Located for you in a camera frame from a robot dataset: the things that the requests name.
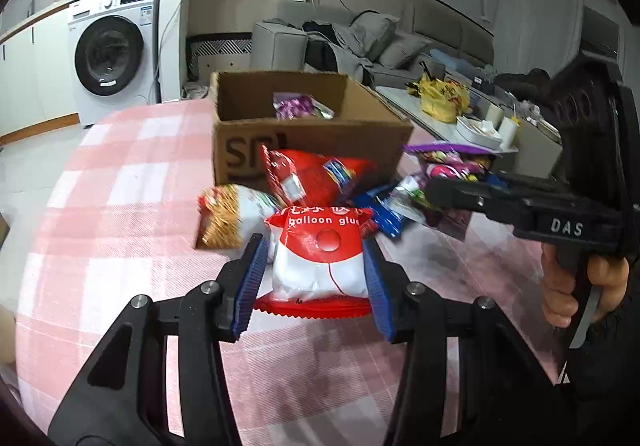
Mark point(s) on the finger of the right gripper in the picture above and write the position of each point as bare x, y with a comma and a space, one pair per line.
478, 197
519, 185

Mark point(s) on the right hand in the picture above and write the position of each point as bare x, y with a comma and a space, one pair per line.
558, 302

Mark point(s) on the grey clothes on sofa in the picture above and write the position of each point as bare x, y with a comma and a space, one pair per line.
336, 48

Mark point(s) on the white coffee table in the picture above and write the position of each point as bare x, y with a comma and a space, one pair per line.
443, 131

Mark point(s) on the purple candy bag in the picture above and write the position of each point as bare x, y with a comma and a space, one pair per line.
454, 163

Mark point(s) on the noodle snack bag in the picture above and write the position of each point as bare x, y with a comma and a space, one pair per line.
230, 214

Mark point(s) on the brown cardboard box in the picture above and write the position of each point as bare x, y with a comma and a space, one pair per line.
364, 125

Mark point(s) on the white washing machine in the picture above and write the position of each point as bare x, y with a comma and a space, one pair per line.
113, 51

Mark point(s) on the yellow plastic bag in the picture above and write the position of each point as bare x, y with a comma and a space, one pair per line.
443, 100

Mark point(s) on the silver purple snack bag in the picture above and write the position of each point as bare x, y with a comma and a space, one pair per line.
288, 105

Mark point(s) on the red chips bag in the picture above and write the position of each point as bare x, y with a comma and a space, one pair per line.
303, 179

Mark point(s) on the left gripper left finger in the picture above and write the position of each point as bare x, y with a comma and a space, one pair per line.
156, 377

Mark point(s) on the white bowl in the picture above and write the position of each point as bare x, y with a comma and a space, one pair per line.
480, 133

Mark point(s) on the grey sofa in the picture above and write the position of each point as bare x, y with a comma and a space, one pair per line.
377, 49

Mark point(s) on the blue snack packet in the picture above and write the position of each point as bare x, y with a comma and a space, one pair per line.
384, 220

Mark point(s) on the pink plaid tablecloth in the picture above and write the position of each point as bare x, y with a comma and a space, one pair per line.
122, 219

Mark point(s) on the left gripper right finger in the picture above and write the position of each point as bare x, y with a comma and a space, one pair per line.
503, 389

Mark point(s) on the white kitchen cabinet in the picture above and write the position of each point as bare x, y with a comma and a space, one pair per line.
37, 74

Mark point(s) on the red white balloon glue bag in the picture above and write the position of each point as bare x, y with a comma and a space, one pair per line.
317, 263

